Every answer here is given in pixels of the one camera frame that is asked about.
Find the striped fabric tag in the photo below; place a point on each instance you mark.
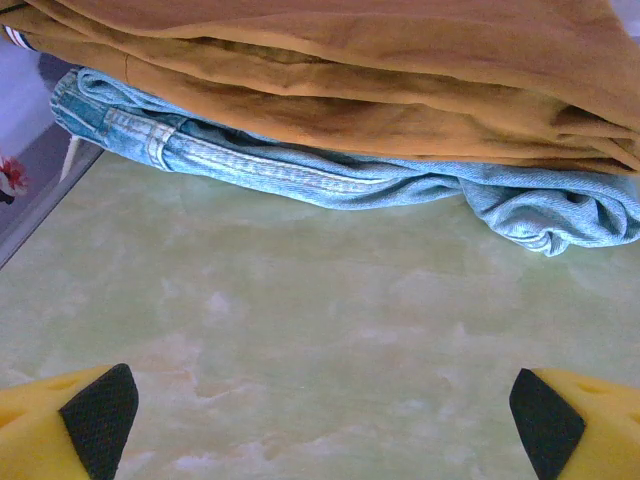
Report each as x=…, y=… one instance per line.
x=17, y=39

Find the yellow black-padded left gripper right finger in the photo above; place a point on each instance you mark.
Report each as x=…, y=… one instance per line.
x=600, y=435

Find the brown folded trousers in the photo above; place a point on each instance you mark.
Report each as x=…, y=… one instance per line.
x=350, y=75

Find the yellow black-padded left gripper left finger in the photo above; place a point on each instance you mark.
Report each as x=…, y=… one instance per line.
x=40, y=435

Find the blue denim folded jeans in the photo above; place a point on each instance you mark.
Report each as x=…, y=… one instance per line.
x=300, y=170

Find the white garment tag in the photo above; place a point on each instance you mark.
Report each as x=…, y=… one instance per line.
x=71, y=157

